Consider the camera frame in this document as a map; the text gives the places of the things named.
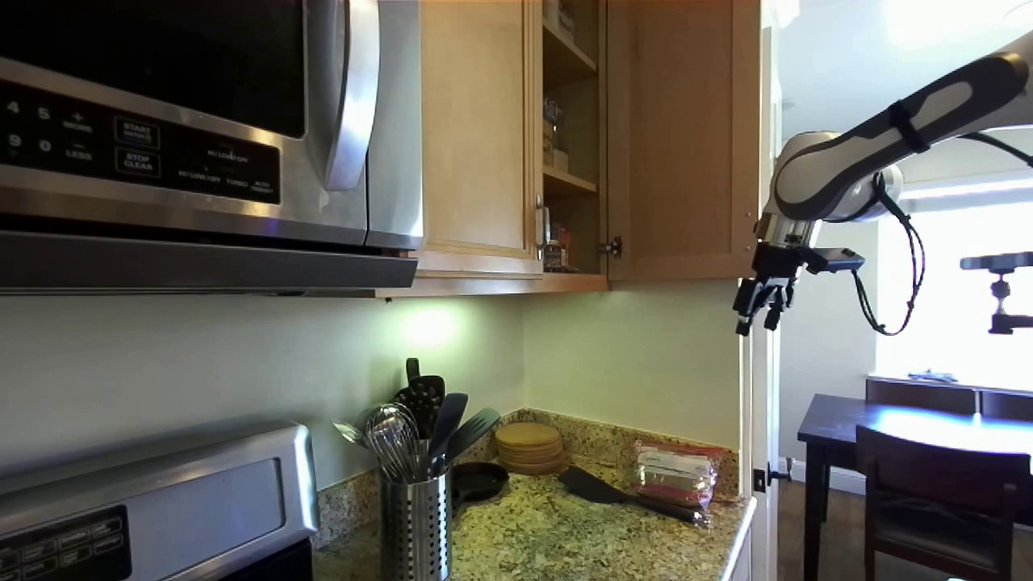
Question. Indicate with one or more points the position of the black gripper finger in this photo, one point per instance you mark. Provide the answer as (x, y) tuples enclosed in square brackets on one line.
[(745, 304), (779, 301)]

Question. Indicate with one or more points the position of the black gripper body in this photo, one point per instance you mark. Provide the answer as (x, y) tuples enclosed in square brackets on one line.
[(774, 261)]

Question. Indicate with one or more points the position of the wooden cupboard door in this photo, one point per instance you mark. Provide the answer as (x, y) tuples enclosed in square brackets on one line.
[(476, 167), (682, 137)]

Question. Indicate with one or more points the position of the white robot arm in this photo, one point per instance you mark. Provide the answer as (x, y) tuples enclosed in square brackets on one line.
[(853, 176)]

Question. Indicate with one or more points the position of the stainless steel microwave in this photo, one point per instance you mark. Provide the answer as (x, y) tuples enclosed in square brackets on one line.
[(235, 147)]

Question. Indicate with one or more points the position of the dark wooden dining table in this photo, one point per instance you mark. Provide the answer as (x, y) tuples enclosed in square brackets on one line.
[(827, 434)]

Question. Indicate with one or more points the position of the red plastic food bag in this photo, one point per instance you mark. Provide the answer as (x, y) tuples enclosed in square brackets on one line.
[(677, 479)]

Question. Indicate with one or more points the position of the dark wooden chair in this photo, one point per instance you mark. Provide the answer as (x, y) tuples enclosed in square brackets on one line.
[(945, 508)]

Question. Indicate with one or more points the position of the black spatula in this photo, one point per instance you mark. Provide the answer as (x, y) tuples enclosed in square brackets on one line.
[(597, 491)]

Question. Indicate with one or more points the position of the stack of cork coasters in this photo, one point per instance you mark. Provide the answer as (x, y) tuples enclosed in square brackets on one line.
[(530, 447)]

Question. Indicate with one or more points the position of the small black round dish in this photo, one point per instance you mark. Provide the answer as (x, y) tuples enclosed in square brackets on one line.
[(478, 481)]

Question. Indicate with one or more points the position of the perforated steel utensil holder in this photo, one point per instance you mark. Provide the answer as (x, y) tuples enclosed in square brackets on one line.
[(417, 529)]

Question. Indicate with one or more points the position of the stainless steel stove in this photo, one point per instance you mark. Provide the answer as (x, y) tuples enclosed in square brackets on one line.
[(220, 510)]

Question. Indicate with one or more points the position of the black camera on stand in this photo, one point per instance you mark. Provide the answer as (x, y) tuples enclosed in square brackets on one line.
[(1003, 265)]

